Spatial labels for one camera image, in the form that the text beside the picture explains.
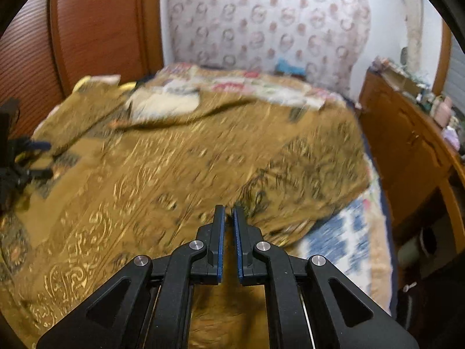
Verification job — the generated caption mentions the blue cloth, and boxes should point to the blue cloth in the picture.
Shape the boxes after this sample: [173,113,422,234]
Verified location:
[275,58,306,76]

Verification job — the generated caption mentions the grey bin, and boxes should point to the grey bin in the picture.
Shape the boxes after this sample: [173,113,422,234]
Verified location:
[397,227,437,281]

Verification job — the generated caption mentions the grey window shutter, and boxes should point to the grey window shutter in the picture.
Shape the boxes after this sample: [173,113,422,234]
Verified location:
[441,40,465,110]

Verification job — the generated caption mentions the wooden sideboard cabinet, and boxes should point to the wooden sideboard cabinet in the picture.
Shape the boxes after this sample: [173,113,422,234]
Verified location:
[358,70,465,235]

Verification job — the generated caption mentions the wooden wardrobe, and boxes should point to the wooden wardrobe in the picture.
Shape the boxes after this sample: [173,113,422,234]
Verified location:
[0,0,165,140]

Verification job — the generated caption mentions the black chair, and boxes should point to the black chair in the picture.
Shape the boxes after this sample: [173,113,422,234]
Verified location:
[394,265,465,349]

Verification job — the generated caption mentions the purple cloth item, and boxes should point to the purple cloth item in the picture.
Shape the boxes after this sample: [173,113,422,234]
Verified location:
[444,125,460,150]

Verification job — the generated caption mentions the golden brown patterned garment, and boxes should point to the golden brown patterned garment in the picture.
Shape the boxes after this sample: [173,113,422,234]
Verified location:
[0,74,372,349]

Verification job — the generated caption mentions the cardboard box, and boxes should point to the cardboard box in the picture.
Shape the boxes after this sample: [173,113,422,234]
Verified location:
[380,67,422,96]

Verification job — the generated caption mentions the dark blue bed sheet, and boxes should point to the dark blue bed sheet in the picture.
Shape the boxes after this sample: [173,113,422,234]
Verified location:
[343,98,397,309]

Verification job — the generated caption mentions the pink bottle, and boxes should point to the pink bottle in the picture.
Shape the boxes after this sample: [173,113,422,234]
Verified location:
[436,96,453,127]

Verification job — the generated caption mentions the cream cloth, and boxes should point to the cream cloth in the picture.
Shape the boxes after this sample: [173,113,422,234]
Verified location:
[126,86,201,117]

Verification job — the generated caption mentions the beige pillow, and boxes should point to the beige pillow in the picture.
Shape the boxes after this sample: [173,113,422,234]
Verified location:
[74,74,122,92]

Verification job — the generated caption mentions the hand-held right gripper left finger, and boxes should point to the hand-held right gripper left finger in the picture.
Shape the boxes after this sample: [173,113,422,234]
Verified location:
[36,204,225,349]

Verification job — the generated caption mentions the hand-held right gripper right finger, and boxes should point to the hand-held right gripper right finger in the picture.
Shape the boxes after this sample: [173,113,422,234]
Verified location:
[232,206,419,349]

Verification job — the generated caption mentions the ring patterned wall cloth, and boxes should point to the ring patterned wall cloth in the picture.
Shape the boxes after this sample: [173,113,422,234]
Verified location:
[166,0,372,93]

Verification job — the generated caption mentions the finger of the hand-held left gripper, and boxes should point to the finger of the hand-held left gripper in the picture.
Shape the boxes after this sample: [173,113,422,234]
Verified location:
[7,167,56,187]
[9,137,52,154]

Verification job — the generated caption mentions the pink floral bed cover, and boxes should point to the pink floral bed cover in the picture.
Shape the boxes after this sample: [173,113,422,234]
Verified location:
[154,63,396,317]

